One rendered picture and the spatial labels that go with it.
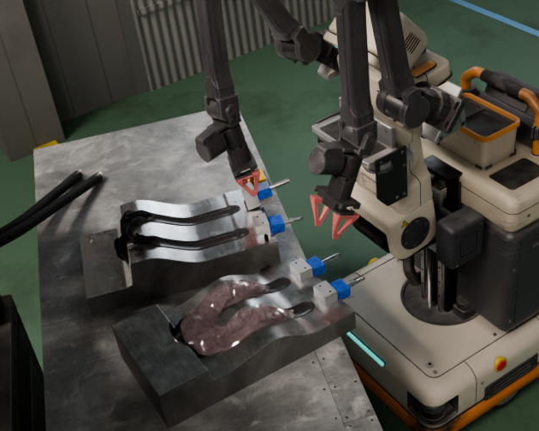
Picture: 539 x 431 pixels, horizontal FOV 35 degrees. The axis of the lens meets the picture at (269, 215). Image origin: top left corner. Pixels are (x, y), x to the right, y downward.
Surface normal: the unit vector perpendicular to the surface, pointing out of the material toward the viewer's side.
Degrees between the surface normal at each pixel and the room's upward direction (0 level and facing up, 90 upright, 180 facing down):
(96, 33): 90
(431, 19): 0
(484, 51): 0
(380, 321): 0
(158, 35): 90
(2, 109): 90
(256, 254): 90
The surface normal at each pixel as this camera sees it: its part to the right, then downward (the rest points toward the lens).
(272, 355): 0.51, 0.47
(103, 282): -0.11, -0.79
